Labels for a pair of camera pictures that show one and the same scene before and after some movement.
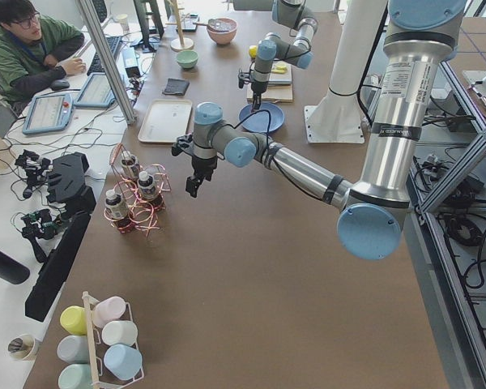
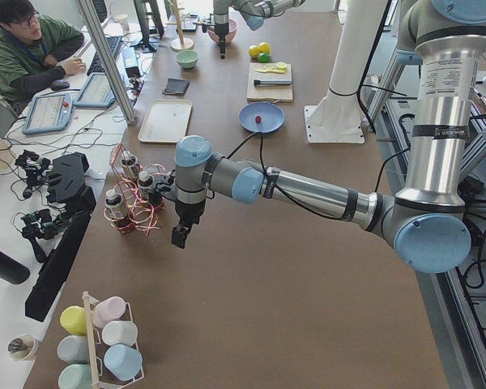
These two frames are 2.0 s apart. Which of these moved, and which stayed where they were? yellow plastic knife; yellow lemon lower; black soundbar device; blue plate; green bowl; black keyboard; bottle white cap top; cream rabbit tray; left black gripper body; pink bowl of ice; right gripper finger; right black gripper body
Moved: right black gripper body; right gripper finger; left black gripper body
Stayed: yellow plastic knife; black soundbar device; blue plate; black keyboard; cream rabbit tray; yellow lemon lower; green bowl; bottle white cap top; pink bowl of ice
